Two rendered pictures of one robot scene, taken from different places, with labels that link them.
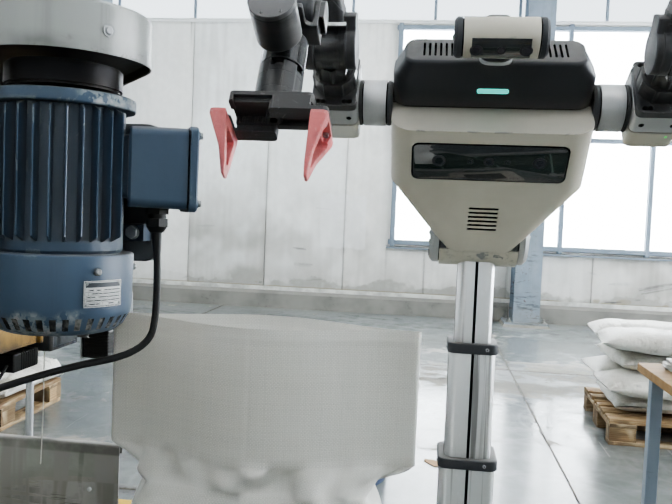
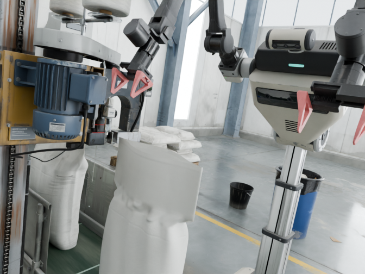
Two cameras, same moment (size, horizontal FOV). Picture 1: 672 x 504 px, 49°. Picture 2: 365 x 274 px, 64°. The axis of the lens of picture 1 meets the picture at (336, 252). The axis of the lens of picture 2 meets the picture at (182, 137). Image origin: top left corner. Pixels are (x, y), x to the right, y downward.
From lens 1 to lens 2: 0.61 m
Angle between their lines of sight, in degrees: 32
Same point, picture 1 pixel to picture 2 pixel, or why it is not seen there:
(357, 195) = (357, 110)
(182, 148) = (85, 81)
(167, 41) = not seen: hidden behind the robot
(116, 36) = (63, 42)
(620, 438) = not seen: outside the picture
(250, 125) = (130, 75)
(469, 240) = (288, 135)
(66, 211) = (48, 99)
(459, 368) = (277, 192)
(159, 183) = (77, 93)
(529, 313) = not seen: outside the picture
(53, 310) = (41, 129)
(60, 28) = (44, 39)
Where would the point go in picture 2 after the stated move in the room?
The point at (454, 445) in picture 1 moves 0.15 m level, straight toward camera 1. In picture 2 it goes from (270, 225) to (255, 234)
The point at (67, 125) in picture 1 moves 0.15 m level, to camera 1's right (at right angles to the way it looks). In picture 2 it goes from (48, 71) to (80, 76)
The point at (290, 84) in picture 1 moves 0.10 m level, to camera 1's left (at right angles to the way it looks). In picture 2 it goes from (139, 60) to (117, 57)
